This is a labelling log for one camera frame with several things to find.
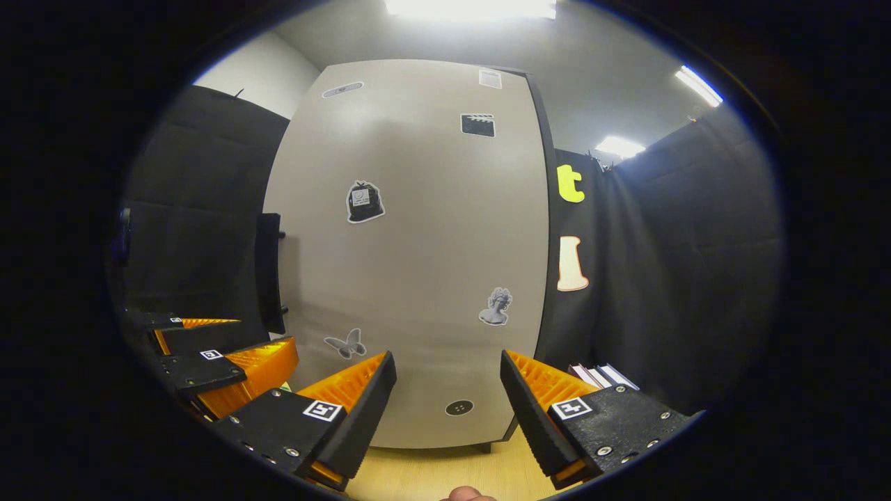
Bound black backdrop cloth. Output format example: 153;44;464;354
115;85;787;418

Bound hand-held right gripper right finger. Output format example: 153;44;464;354
500;349;697;491

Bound black cabinet door handle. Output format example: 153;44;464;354
255;212;287;336

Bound grey cabinet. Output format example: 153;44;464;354
480;65;562;454

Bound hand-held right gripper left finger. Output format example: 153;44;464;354
212;350;397;493

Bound white cabinet door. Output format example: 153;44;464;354
263;59;551;450

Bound ceiling light panel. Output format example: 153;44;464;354
384;0;558;22
595;135;648;160
674;65;725;109

